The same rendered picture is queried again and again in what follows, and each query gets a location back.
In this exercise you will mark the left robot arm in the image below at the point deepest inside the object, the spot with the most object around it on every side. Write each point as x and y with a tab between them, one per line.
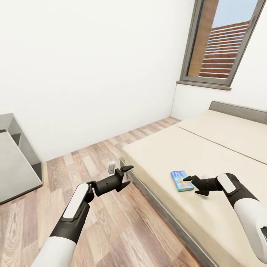
60	246

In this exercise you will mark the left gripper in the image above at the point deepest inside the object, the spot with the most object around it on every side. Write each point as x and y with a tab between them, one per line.
115	181

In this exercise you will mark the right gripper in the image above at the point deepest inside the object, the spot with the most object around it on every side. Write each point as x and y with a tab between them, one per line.
201	184

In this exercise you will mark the bed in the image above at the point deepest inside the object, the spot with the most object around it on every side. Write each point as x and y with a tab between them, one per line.
227	138

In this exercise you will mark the desk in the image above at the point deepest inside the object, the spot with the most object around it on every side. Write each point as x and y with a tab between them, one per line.
20	166

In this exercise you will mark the fixed window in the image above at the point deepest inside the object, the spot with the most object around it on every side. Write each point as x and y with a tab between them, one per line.
219	34

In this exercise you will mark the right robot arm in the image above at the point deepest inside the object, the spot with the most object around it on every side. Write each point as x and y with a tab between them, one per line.
251	212

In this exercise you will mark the board game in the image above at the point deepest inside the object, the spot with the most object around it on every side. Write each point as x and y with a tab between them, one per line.
181	185

